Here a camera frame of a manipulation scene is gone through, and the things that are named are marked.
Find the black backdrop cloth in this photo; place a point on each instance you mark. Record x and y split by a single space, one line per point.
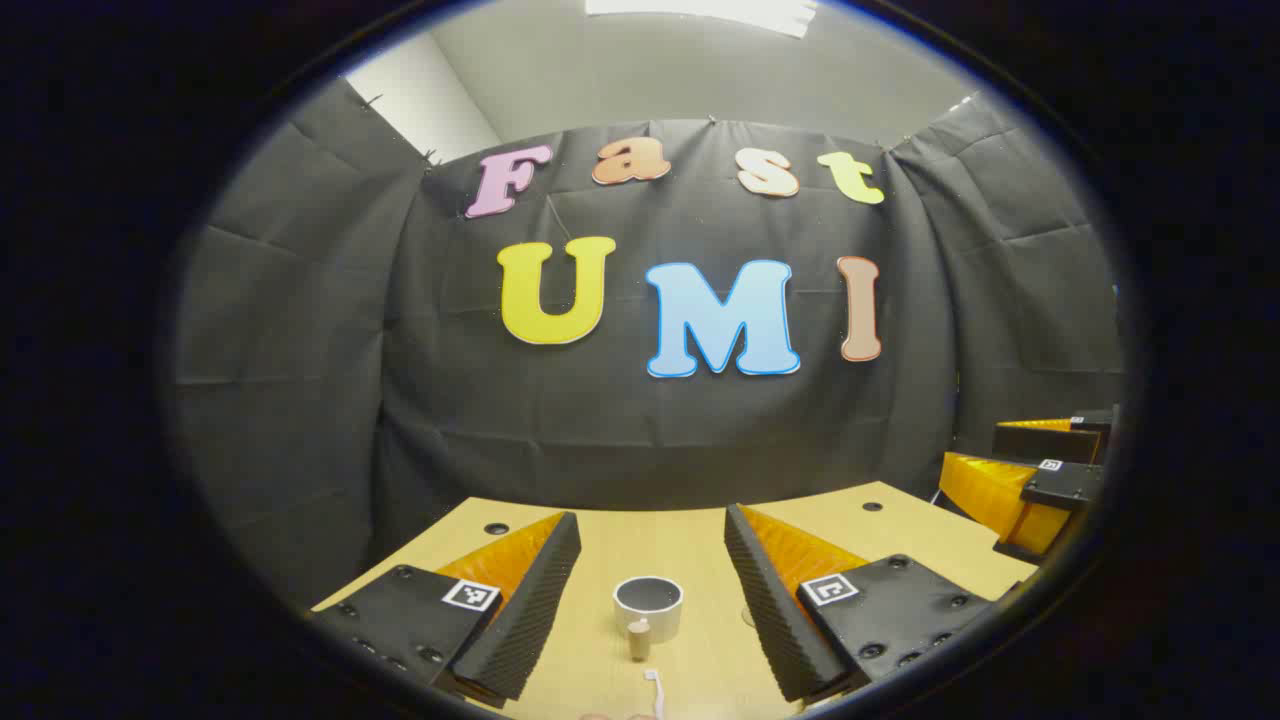
560 420

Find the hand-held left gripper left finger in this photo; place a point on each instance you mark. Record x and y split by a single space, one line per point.
535 610

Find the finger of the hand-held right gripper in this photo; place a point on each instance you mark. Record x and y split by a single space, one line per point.
1000 500
1050 438

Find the ceiling light panel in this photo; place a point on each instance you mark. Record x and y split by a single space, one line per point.
700 12

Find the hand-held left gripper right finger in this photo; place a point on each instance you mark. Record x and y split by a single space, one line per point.
765 610

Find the wooden desktop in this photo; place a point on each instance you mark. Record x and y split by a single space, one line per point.
660 540

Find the white toothbrush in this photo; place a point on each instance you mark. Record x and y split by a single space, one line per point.
655 690

